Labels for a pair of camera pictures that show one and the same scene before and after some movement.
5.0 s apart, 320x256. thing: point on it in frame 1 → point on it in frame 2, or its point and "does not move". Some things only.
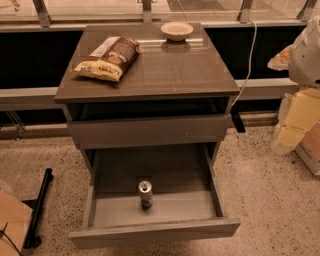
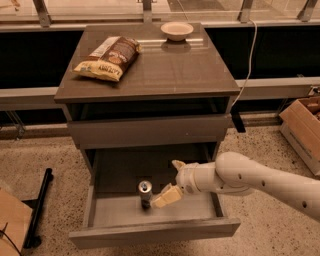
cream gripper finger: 298,111 → 191,178
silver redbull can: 145,188 does not move
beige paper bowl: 176,30 does not move
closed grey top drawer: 150,131 does not move
